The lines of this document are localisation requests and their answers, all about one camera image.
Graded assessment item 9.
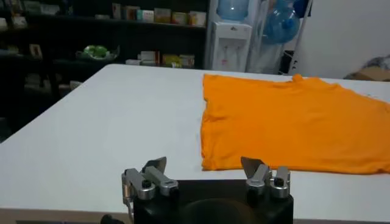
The labelled blue water jug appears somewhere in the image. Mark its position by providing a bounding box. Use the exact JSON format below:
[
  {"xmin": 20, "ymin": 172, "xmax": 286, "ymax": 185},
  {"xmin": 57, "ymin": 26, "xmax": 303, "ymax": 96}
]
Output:
[{"xmin": 216, "ymin": 0, "xmax": 250, "ymax": 21}]

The grey clothes pile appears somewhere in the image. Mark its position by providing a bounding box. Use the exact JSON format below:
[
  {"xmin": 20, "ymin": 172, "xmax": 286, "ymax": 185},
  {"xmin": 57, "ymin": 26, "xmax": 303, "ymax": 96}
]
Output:
[{"xmin": 362, "ymin": 54, "xmax": 390, "ymax": 71}]

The white teal medicine box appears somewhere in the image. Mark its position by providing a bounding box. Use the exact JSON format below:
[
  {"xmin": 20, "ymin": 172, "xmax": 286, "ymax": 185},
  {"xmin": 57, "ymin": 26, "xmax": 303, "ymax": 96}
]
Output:
[{"xmin": 136, "ymin": 9, "xmax": 155, "ymax": 23}]

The white red medicine box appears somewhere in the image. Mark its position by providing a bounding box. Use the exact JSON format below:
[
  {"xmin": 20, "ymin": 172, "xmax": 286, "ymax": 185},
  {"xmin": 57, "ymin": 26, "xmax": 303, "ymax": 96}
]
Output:
[{"xmin": 137, "ymin": 51, "xmax": 161, "ymax": 66}]

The white green medicine box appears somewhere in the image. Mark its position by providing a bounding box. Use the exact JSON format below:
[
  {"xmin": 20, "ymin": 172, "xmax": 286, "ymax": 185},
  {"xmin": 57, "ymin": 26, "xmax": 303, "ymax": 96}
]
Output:
[{"xmin": 179, "ymin": 54, "xmax": 196, "ymax": 68}]

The orange blue medicine box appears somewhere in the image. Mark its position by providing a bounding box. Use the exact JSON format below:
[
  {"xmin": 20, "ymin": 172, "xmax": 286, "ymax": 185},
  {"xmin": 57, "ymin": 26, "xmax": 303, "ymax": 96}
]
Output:
[{"xmin": 122, "ymin": 5, "xmax": 141, "ymax": 21}]

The large brown cardboard box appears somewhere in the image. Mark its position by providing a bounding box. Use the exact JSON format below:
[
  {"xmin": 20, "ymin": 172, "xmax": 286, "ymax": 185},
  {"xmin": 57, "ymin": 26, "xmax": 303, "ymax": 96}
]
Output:
[{"xmin": 343, "ymin": 66, "xmax": 390, "ymax": 82}]

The white water dispenser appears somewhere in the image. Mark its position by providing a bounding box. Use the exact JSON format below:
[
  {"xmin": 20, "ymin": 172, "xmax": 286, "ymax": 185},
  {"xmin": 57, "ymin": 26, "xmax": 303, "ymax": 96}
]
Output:
[{"xmin": 210, "ymin": 21, "xmax": 254, "ymax": 73}]

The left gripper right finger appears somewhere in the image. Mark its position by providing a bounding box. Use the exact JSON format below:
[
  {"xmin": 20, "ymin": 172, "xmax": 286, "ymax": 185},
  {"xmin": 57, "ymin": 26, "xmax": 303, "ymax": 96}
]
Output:
[{"xmin": 240, "ymin": 156, "xmax": 292, "ymax": 200}]

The white yellow medicine box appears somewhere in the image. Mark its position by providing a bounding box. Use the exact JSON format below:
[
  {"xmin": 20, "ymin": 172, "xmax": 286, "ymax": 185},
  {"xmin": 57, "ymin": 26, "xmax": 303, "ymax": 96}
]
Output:
[{"xmin": 188, "ymin": 10, "xmax": 208, "ymax": 27}]

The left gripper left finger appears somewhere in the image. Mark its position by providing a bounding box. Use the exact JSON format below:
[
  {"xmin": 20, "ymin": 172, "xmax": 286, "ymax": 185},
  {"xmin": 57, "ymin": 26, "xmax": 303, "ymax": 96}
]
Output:
[{"xmin": 121, "ymin": 156, "xmax": 180, "ymax": 205}]

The yellow green medicine box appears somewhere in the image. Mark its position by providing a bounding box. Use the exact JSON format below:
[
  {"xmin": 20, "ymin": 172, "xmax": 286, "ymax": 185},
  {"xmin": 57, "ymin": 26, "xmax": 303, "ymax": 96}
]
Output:
[{"xmin": 161, "ymin": 54, "xmax": 181, "ymax": 68}]

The bowl with green packets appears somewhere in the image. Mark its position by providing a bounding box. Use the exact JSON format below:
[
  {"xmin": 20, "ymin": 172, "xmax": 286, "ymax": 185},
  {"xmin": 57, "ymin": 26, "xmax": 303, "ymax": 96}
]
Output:
[{"xmin": 75, "ymin": 44, "xmax": 120, "ymax": 62}]

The orange t-shirt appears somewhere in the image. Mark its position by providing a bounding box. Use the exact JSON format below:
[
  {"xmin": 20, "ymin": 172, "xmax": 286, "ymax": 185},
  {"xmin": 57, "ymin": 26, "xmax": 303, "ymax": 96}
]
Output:
[{"xmin": 200, "ymin": 73, "xmax": 390, "ymax": 175}]

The black shelving unit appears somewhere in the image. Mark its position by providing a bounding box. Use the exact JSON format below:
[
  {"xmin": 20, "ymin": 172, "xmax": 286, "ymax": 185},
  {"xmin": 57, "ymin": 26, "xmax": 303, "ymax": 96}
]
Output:
[{"xmin": 0, "ymin": 0, "xmax": 211, "ymax": 135}]

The white wire jug rack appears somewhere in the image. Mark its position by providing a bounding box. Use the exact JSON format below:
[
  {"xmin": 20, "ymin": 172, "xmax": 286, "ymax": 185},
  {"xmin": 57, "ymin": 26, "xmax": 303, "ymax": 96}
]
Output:
[{"xmin": 246, "ymin": 0, "xmax": 314, "ymax": 76}]

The yellow tan medicine box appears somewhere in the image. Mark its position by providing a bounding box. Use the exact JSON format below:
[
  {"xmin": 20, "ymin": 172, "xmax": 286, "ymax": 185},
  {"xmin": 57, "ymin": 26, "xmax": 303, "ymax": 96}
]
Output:
[{"xmin": 154, "ymin": 8, "xmax": 172, "ymax": 24}]

